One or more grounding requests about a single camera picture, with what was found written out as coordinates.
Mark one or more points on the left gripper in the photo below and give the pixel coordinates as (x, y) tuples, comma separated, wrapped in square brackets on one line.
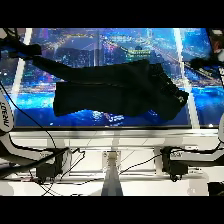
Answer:
[(31, 50)]

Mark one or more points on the black box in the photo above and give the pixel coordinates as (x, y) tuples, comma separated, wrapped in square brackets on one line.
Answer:
[(216, 188)]

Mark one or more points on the black pants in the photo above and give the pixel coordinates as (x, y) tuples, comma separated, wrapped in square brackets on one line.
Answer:
[(116, 90)]

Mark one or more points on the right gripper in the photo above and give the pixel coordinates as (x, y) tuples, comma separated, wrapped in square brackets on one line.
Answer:
[(201, 64)]

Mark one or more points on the heap of clothes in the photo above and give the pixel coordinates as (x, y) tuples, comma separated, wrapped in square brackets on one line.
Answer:
[(217, 38)]

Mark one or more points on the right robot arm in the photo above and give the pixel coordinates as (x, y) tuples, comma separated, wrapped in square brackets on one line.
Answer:
[(173, 166)]

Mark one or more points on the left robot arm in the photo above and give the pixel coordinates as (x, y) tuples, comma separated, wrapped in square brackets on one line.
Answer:
[(5, 116)]

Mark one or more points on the silver frame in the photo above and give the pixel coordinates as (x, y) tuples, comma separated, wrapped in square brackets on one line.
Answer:
[(111, 180)]

